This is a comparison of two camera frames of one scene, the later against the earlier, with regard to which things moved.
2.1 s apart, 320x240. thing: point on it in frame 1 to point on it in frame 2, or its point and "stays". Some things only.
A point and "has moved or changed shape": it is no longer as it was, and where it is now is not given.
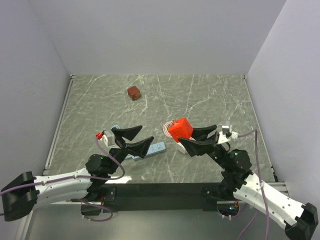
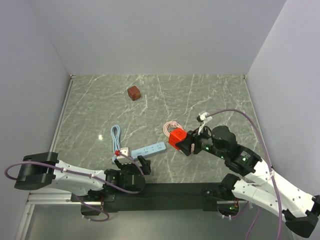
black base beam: x=161 y=197 stays
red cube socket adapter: x=180 y=128 has moved or changed shape
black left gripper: x=139 y=148 to x=145 y=164
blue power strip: x=154 y=148 stays
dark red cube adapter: x=134 y=93 stays
